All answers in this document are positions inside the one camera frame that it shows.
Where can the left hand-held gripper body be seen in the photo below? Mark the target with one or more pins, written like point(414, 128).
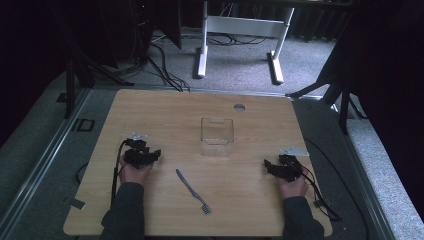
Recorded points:
point(135, 156)

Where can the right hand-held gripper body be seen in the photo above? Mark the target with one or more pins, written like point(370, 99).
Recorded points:
point(290, 166)

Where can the person's left hand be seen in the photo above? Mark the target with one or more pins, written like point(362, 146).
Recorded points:
point(135, 175)

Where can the person's right hand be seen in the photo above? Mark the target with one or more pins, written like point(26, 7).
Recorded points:
point(293, 190)

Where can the blue toothbrush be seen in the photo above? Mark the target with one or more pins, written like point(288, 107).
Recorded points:
point(193, 191)

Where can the clear plastic container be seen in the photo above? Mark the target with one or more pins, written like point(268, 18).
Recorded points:
point(216, 138)

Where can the grey table grommet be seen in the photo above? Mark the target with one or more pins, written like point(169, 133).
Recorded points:
point(239, 107)

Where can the grey tape piece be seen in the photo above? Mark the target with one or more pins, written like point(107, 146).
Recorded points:
point(77, 203)

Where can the black metal stand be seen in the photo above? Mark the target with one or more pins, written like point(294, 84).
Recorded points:
point(70, 90)
point(343, 110)

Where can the black floor bracket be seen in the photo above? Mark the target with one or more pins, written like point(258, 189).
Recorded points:
point(85, 125)

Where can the metal floor rail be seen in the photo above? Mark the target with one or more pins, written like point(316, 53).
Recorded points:
point(40, 160)
point(363, 173)

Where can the white desk frame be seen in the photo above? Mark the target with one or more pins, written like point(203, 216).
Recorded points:
point(243, 26)

